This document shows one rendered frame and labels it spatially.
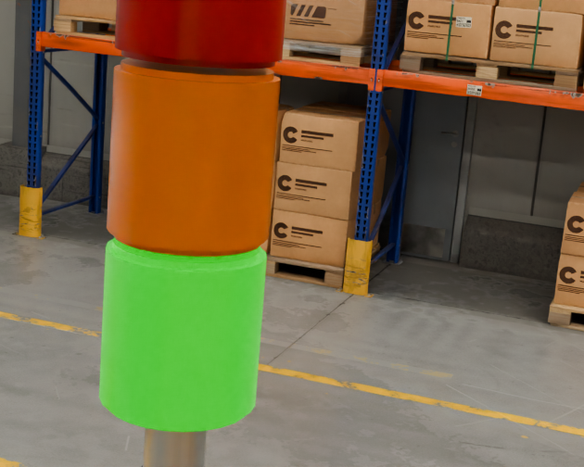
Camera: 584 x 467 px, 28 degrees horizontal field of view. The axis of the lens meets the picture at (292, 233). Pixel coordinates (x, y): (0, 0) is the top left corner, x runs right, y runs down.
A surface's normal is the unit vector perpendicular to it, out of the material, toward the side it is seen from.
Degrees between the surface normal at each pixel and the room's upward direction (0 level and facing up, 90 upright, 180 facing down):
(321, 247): 92
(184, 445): 90
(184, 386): 90
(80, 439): 0
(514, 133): 90
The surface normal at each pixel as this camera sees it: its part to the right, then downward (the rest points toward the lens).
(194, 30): 0.05, 0.23
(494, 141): -0.34, 0.19
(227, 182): 0.54, 0.24
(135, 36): -0.67, 0.12
